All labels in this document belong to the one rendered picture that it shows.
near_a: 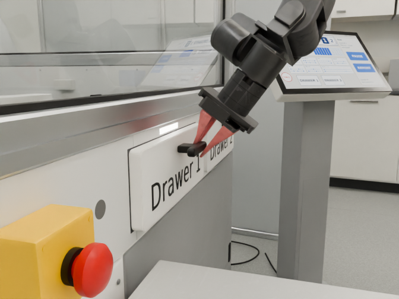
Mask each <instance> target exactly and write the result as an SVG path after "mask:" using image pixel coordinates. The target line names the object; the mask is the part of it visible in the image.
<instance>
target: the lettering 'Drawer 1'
mask: <svg viewBox="0 0 399 299"><path fill-rule="evenodd" d="M197 157H198V170H197V172H199V171H200V168H199V154H198V155H197ZM192 164H193V162H192V163H190V178H191V166H192ZM186 168H187V169H188V172H187V173H185V171H184V181H185V182H187V181H188V180H189V177H188V179H187V180H186V179H185V176H186V175H187V174H188V173H189V168H188V166H186V167H185V170H186ZM182 175H183V169H182V174H181V175H180V172H178V181H177V175H176V174H175V178H176V188H177V190H178V187H179V180H180V186H182ZM171 180H172V184H171V185H170V186H169V189H168V195H169V196H171V195H172V193H174V181H173V178H172V177H171V178H170V179H169V182H170V181H171ZM166 183H167V180H166V181H165V183H163V201H164V187H165V185H166ZM155 186H158V187H159V201H158V203H157V205H156V206H154V188H153V187H155ZM171 186H172V192H171V193H170V187H171ZM151 192H152V211H154V210H155V209H156V208H157V207H158V205H159V203H160V198H161V187H160V183H158V182H156V183H155V184H153V185H151Z"/></svg>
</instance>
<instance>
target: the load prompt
mask: <svg viewBox="0 0 399 299"><path fill-rule="evenodd" d="M319 45H329V46H338V44H337V42H336V40H335V38H334V36H322V38H321V40H320V43H319Z"/></svg>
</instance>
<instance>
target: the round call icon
mask: <svg viewBox="0 0 399 299"><path fill-rule="evenodd" d="M280 75H281V77H282V79H283V81H284V82H294V80H293V78H292V76H291V74H290V73H289V72H280Z"/></svg>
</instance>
